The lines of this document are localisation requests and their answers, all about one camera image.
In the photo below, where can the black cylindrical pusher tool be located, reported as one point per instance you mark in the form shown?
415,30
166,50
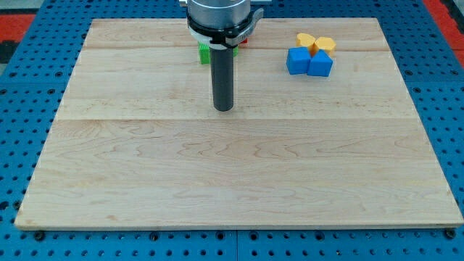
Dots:
221,65

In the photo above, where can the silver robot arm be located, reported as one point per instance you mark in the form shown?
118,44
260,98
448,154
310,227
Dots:
221,24

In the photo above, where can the blue cube block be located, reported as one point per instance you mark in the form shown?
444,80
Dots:
298,60

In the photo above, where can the blue triangular block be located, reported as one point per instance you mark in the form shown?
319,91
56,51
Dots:
320,65

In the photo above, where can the yellow hexagon block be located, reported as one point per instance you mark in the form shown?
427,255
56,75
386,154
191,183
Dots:
326,44

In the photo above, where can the green block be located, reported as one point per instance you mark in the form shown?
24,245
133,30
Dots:
204,54

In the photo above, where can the yellow heart block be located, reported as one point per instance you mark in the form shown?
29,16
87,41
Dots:
306,40

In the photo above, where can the wooden board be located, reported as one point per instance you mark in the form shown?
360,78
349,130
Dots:
137,145

